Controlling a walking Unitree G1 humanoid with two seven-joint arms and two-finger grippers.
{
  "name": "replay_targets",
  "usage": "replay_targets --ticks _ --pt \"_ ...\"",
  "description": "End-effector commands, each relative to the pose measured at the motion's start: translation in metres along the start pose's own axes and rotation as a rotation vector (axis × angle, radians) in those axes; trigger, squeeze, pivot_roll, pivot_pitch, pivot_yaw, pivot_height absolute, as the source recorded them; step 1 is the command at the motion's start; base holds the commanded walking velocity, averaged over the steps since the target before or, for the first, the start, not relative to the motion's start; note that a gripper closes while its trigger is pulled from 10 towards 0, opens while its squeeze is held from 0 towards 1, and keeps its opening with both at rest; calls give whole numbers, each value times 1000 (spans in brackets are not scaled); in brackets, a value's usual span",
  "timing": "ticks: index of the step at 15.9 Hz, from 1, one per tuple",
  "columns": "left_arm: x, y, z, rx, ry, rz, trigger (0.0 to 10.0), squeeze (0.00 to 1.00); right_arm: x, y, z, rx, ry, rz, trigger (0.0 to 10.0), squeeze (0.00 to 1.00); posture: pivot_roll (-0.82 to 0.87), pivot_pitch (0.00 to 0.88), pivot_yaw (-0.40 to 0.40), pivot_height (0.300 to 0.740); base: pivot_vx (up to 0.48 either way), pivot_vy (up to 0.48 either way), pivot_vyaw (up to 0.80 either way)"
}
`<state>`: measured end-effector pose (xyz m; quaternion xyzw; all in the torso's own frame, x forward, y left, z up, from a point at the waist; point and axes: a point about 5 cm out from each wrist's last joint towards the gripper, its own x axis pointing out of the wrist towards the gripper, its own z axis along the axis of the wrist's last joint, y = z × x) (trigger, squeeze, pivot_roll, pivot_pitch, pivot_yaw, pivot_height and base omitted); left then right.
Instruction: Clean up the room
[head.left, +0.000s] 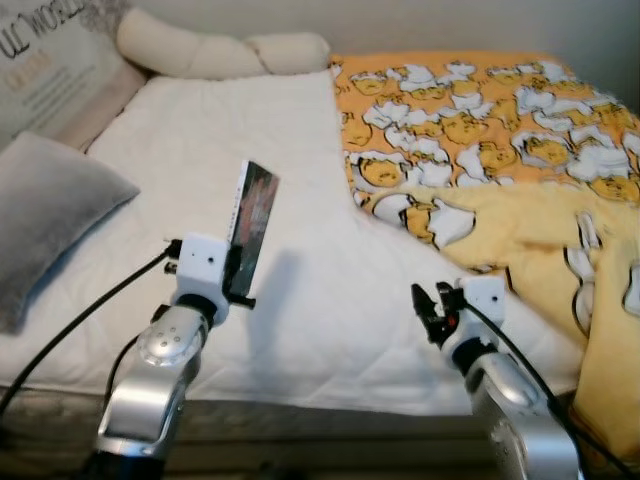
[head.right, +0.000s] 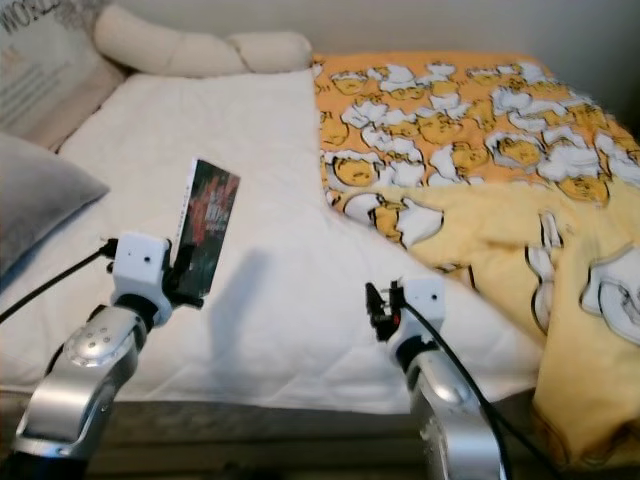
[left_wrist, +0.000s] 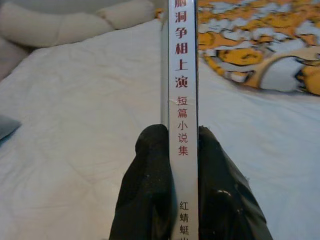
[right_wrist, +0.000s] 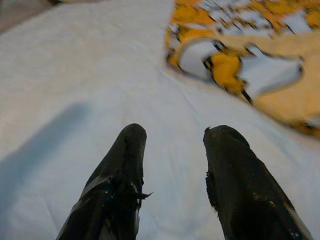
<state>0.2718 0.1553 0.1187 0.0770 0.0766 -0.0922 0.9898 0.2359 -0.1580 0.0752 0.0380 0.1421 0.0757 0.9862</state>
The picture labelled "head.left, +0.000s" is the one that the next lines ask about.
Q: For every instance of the white quilted mattress pad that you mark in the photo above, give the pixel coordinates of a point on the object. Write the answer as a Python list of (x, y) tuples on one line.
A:
[(300, 330)]

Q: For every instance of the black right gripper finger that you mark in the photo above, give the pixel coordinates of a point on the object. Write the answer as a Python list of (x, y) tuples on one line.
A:
[(446, 295), (424, 310)]

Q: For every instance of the dark book with red cover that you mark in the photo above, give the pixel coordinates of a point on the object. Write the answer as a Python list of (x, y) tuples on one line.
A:
[(255, 205)]

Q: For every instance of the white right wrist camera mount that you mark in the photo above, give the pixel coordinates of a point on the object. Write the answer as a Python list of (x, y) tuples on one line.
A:
[(485, 300)]

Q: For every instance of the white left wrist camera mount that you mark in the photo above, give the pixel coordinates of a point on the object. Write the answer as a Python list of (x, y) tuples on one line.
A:
[(200, 268)]

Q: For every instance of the beige long bolster pillow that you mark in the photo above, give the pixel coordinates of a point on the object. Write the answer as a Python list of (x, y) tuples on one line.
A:
[(170, 45)]

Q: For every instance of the grey pillow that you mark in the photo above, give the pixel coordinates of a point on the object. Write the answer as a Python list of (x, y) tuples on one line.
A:
[(50, 220)]

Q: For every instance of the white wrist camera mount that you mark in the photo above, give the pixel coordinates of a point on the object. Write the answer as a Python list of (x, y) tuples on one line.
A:
[(485, 300), (200, 268)]

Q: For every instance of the grey printed lettered cloth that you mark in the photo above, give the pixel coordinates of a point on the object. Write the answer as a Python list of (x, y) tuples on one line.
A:
[(50, 80)]

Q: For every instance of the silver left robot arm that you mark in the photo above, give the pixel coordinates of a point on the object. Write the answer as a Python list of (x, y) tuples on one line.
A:
[(150, 380)]

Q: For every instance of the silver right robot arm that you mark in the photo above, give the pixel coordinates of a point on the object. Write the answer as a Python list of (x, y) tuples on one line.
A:
[(520, 420)]

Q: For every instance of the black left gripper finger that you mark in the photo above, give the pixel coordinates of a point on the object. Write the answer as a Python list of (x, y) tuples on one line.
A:
[(233, 268)]

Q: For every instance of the yellow egg cartoon blanket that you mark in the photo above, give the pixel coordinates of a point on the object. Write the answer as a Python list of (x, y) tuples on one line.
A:
[(480, 130)]

